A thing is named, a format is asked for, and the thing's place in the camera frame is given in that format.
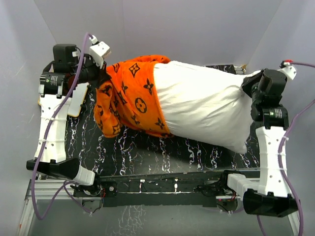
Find white pillow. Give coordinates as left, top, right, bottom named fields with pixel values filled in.
left=154, top=61, right=253, bottom=154

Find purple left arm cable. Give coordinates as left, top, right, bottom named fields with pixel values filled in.
left=31, top=32, right=99, bottom=221

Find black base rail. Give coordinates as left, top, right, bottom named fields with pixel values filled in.
left=74, top=171, right=239, bottom=207

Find white board with wooden frame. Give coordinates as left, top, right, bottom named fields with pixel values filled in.
left=38, top=83, right=88, bottom=118

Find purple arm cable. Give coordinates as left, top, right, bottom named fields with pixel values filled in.
left=31, top=32, right=99, bottom=221
left=255, top=61, right=315, bottom=236

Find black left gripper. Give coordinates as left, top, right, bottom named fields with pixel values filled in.
left=70, top=54, right=110, bottom=89

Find aluminium frame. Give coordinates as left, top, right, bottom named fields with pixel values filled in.
left=17, top=64, right=305, bottom=236

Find orange patterned plush pillowcase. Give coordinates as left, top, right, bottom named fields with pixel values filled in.
left=94, top=55, right=172, bottom=138

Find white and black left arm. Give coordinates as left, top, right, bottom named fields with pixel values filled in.
left=26, top=41, right=110, bottom=196

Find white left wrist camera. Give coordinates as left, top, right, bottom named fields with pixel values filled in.
left=89, top=34, right=111, bottom=69

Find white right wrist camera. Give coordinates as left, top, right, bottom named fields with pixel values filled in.
left=278, top=60, right=297, bottom=81

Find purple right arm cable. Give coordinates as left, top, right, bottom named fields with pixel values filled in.
left=255, top=61, right=315, bottom=236

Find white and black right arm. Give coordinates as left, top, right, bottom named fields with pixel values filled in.
left=219, top=69, right=298, bottom=217

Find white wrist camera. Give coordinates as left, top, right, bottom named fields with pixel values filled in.
left=278, top=60, right=297, bottom=81
left=89, top=34, right=111, bottom=69

